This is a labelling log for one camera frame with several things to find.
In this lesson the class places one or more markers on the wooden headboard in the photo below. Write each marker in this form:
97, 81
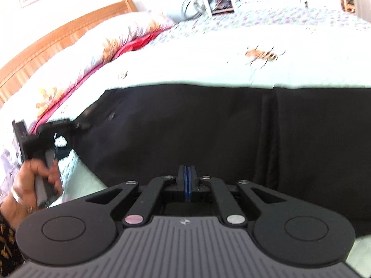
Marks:
43, 49

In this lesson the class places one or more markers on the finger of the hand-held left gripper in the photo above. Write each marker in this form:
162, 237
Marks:
89, 118
65, 152

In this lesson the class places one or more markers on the red blanket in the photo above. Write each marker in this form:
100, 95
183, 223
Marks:
136, 45

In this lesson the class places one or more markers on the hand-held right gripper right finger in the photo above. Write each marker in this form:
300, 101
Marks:
191, 184

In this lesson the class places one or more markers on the mint bee-print quilted bedspread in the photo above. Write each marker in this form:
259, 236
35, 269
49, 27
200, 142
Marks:
203, 63

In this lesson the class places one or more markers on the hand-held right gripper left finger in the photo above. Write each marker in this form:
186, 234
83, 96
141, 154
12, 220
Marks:
182, 184

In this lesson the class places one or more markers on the person's left forearm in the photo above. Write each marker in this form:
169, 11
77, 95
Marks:
8, 223

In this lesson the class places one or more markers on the floral rolled duvet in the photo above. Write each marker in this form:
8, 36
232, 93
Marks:
87, 52

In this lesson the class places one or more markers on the plain black pants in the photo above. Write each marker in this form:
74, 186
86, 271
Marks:
203, 121

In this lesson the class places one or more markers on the person's left hand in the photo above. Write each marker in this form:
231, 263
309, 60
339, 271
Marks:
24, 179

